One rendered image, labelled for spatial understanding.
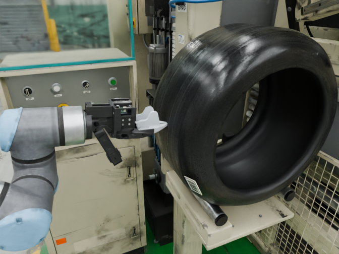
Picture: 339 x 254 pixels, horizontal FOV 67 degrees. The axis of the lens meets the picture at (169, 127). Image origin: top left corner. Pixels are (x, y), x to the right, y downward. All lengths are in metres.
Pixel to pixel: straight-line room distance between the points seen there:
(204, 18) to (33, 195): 0.75
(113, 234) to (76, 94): 0.86
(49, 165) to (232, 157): 0.71
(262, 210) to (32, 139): 0.82
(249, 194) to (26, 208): 0.59
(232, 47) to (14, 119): 0.50
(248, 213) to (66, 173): 0.84
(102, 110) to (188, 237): 1.02
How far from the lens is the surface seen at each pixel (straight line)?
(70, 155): 1.29
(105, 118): 0.62
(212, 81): 0.61
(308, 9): 1.08
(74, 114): 0.60
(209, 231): 0.87
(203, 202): 0.88
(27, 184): 0.59
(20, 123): 0.59
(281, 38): 0.70
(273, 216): 1.05
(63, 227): 1.54
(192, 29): 0.95
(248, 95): 1.33
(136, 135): 0.62
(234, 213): 1.02
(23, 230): 0.54
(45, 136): 0.59
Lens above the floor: 1.51
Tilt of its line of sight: 26 degrees down
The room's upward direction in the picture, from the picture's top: straight up
